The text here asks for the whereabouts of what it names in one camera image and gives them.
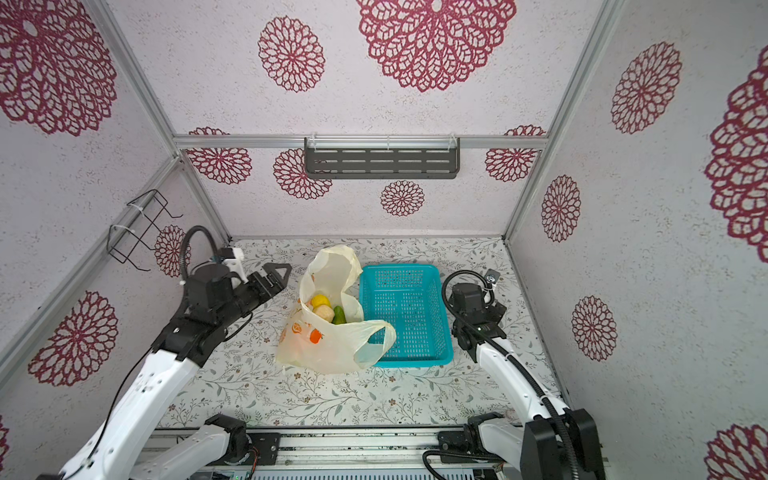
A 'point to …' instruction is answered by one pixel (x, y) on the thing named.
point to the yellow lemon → (320, 299)
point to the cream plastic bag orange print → (308, 343)
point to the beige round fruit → (325, 312)
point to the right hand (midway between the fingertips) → (478, 290)
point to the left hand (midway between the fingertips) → (281, 279)
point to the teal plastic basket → (411, 298)
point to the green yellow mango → (339, 316)
